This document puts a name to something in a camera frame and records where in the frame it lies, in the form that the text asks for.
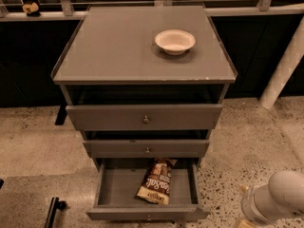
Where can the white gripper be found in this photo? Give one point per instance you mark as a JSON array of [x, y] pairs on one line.
[[251, 203]]

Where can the brown chip bag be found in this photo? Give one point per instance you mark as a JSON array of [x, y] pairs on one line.
[[155, 187]]

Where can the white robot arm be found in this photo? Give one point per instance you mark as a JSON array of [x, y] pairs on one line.
[[281, 198]]

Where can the grey bottom drawer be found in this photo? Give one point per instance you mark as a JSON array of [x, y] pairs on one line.
[[120, 180]]

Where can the grey drawer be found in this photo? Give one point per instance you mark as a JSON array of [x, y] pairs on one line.
[[144, 116], [146, 148], [120, 180]]

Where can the grey middle drawer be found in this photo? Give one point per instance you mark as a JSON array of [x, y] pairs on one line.
[[146, 148]]

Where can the grey drawer cabinet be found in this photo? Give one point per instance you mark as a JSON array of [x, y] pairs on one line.
[[114, 60]]

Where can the grey top drawer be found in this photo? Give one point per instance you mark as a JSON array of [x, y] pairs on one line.
[[144, 116]]

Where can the white pillar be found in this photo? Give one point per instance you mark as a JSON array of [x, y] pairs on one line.
[[285, 68]]

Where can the black bar on floor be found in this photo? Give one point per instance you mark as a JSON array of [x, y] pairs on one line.
[[55, 205]]

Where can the white paper bowl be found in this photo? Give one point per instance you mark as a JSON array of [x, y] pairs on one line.
[[175, 42]]

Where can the black cabinet leg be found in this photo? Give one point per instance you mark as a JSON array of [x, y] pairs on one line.
[[61, 116]]

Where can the yellow object on ledge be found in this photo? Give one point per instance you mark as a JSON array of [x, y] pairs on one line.
[[31, 9]]

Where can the metal window ledge rail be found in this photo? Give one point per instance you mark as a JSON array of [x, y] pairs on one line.
[[212, 12]]

